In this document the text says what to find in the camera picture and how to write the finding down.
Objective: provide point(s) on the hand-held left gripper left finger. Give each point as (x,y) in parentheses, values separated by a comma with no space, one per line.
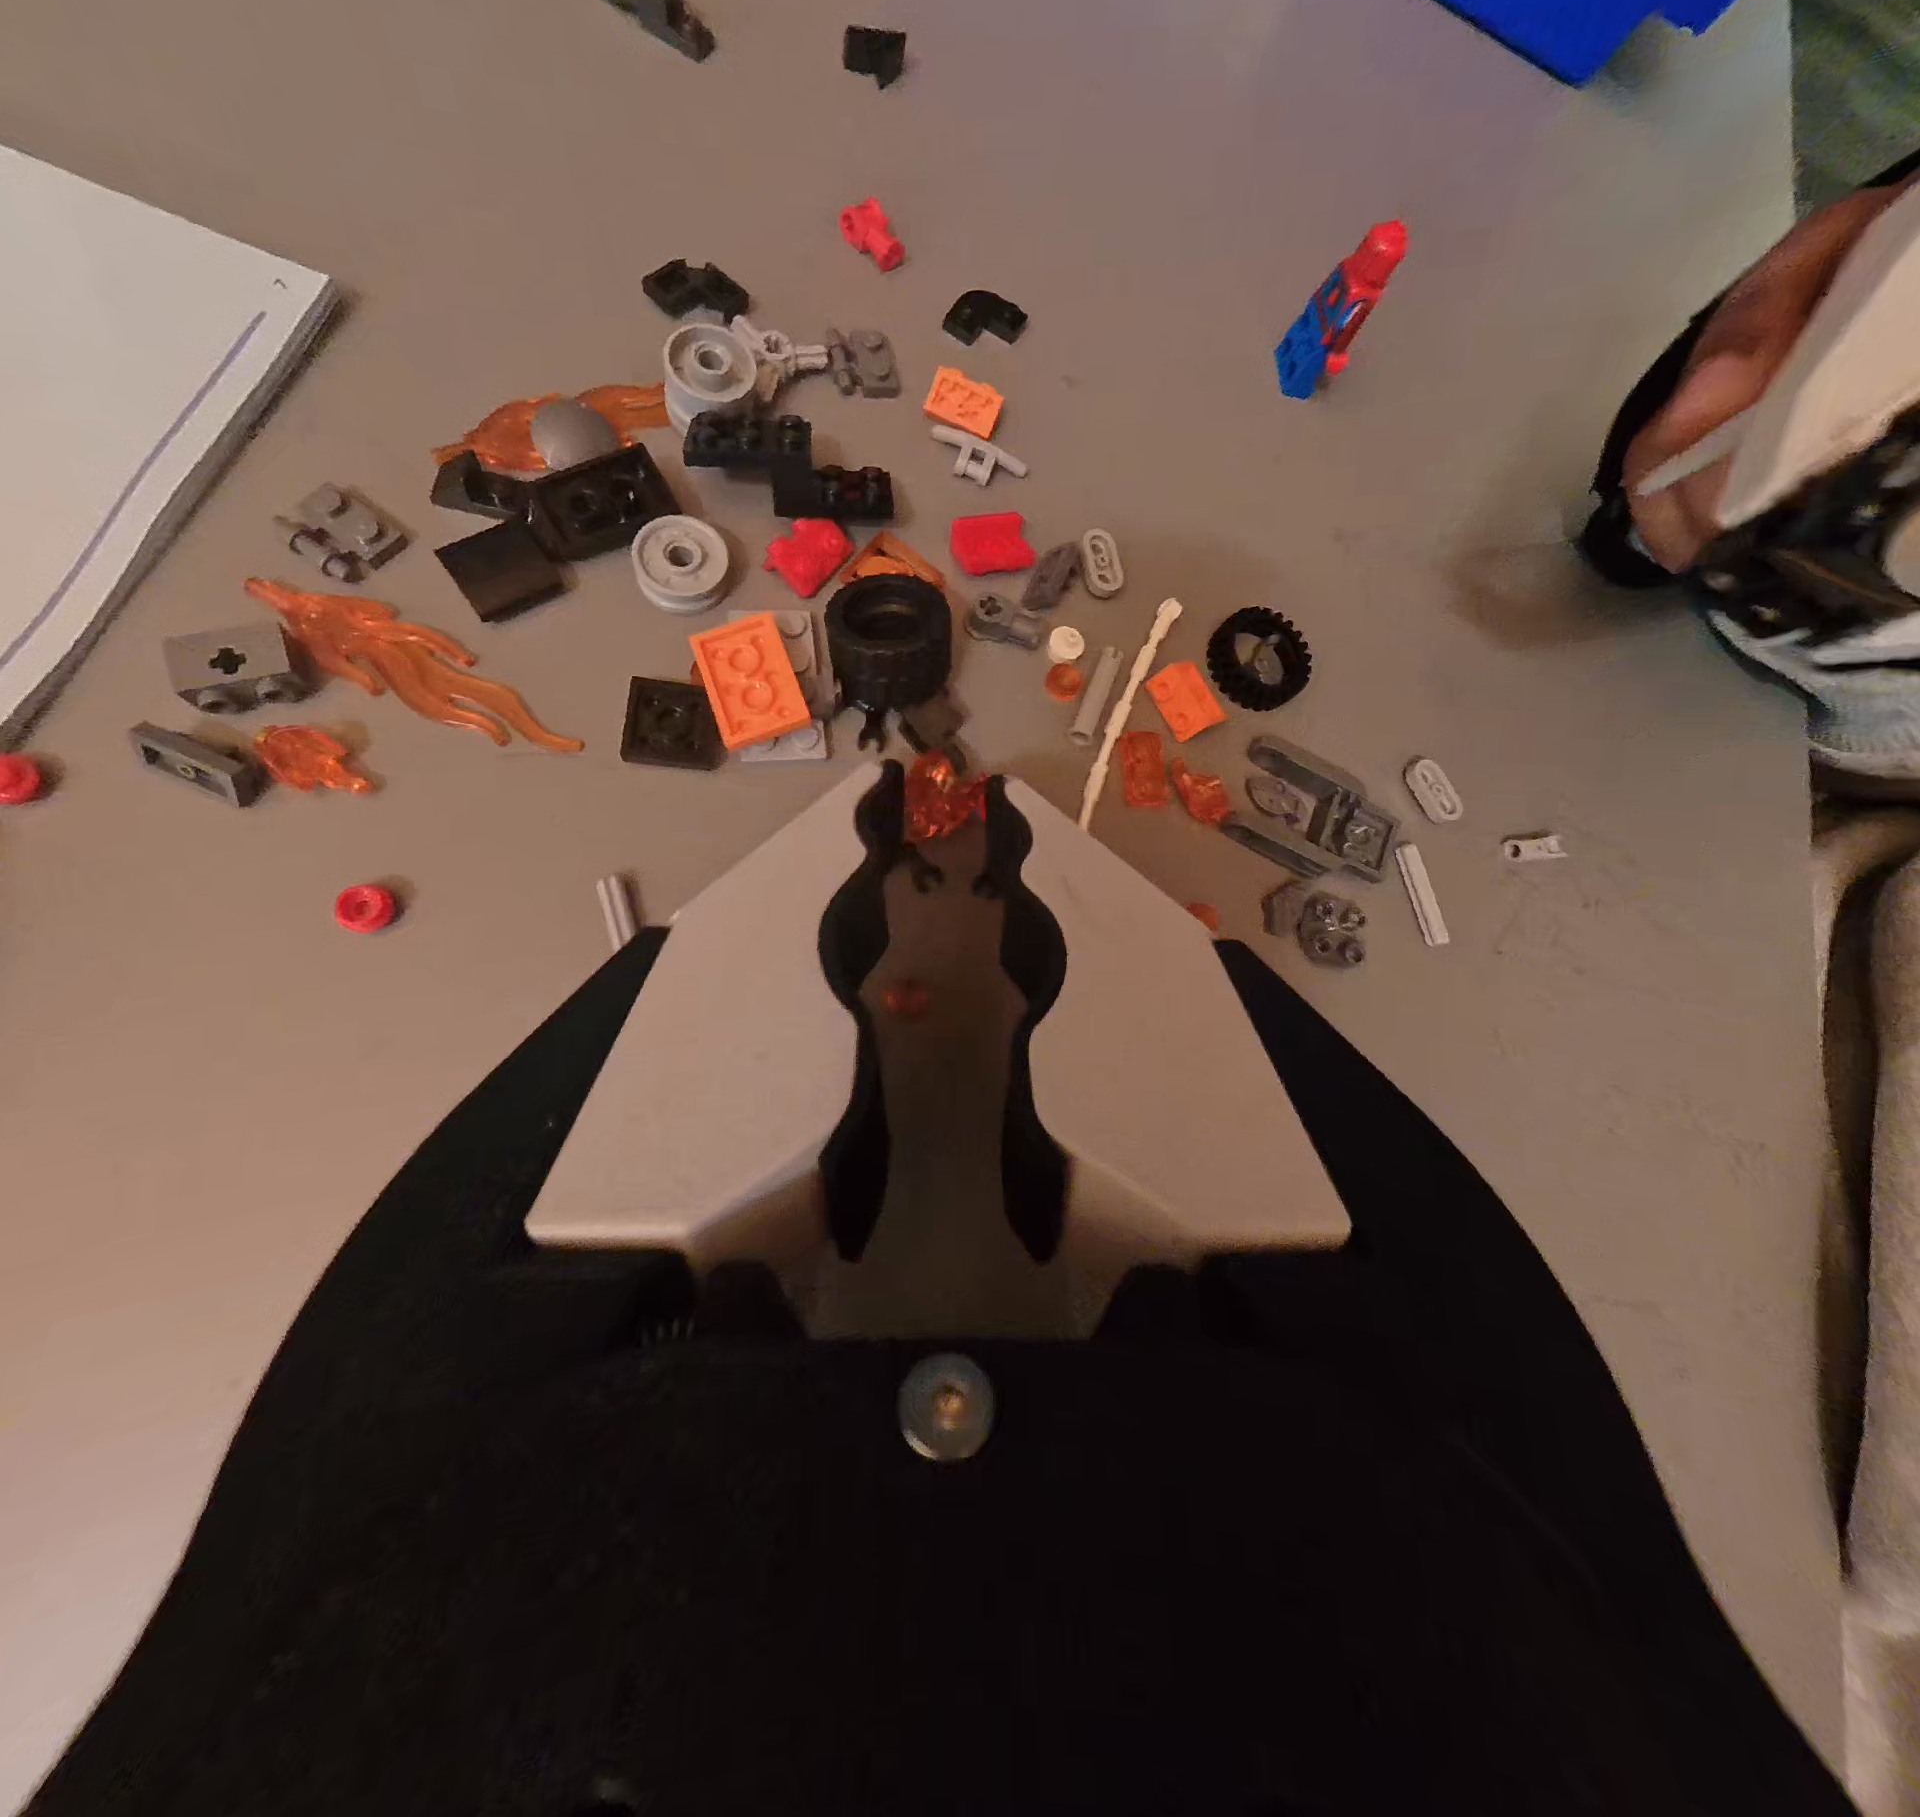
(706,1083)

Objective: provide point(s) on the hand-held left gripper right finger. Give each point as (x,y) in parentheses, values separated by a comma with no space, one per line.
(1171,1083)

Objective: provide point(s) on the transparent orange flame minifigure head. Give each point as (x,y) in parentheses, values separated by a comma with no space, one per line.
(931,801)

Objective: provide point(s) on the light grey oval lego link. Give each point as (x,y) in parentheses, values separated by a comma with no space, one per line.
(1433,792)
(1103,564)

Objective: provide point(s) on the dark grey small lego link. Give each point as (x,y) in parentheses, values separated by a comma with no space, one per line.
(1057,576)

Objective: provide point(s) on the light grey ridged lego pin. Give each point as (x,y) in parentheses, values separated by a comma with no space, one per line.
(616,909)

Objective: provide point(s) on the dark grey small lego piece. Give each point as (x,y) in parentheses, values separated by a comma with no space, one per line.
(1289,905)

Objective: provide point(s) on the dark grey round lego plate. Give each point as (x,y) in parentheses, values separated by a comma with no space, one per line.
(1332,932)

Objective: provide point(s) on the transparent orange lego tile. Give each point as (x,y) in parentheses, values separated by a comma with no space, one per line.
(1144,766)
(1201,792)

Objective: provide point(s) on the light grey lego bar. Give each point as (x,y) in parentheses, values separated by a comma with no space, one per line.
(1423,895)

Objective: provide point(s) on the black square lego plate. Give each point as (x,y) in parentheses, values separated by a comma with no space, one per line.
(599,501)
(670,723)

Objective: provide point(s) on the orange lego wedge plate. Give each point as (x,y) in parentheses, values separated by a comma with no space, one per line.
(1186,700)

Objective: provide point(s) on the light grey small lego clip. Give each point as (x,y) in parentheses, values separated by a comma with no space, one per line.
(1533,845)

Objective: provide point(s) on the grey lego tube pin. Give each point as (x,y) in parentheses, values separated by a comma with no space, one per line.
(1095,692)

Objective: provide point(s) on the orange large lego plate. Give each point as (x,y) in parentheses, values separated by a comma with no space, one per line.
(751,677)

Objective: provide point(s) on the light grey lego plate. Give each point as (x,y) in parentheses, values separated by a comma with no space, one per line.
(821,677)

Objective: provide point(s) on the black thin lego wheel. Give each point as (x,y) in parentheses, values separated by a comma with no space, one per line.
(1260,657)

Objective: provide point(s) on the white round lego stud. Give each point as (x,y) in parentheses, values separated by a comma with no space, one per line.
(1065,643)

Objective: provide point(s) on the red lego slope piece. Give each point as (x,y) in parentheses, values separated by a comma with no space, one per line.
(812,556)
(991,542)

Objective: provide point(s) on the orange triangular lego piece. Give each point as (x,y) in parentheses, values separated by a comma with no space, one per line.
(896,559)

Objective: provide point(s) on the black lego brick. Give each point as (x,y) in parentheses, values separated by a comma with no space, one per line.
(835,489)

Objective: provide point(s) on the dark grey hinge lego piece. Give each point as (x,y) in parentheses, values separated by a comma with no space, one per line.
(347,527)

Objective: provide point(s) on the grey dome lego piece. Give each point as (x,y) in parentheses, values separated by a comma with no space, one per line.
(571,432)

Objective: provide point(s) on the orange small lego plate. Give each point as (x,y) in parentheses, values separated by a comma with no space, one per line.
(964,401)

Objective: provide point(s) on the black curved lego piece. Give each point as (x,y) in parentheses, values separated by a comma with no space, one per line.
(987,317)

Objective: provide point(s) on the black angled lego piece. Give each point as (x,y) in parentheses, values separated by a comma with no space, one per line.
(696,287)

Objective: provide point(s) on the red small lego piece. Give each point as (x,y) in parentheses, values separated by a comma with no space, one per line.
(874,233)

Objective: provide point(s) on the person's right hand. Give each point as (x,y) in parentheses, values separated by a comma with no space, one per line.
(1695,392)

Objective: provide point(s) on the black wide rubber tire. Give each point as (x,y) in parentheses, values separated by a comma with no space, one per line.
(888,634)

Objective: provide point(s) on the dark grey pin connector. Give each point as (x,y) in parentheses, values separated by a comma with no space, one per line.
(1001,622)

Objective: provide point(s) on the transparent orange small flame piece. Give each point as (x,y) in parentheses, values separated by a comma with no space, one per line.
(313,761)

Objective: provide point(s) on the transparent orange long flame piece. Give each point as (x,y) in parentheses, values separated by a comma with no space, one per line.
(405,662)

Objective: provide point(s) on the light grey wheel hub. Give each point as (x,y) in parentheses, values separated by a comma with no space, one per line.
(706,365)
(683,562)

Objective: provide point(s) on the red blue minifigure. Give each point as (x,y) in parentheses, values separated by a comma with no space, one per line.
(1340,309)

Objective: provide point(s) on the black smooth slope tile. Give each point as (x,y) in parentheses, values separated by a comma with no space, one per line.
(503,569)

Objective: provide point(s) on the dark grey technic brick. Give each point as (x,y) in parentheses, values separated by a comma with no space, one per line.
(234,665)

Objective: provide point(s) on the grey zip hoodie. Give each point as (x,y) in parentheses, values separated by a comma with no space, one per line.
(1874,1247)

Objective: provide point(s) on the transparent orange wide flame piece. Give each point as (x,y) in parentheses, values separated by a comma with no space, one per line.
(495,430)

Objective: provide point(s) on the dark grey hinge plate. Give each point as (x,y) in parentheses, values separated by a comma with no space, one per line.
(867,365)

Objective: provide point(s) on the light grey ball joint piece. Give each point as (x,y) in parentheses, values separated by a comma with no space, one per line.
(784,348)

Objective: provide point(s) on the white instruction booklet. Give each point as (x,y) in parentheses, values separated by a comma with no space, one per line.
(121,392)

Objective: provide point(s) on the dark grey technic frame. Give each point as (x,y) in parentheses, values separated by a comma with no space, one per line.
(1321,812)

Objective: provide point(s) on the black small bracket lego piece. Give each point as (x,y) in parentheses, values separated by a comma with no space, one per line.
(876,52)

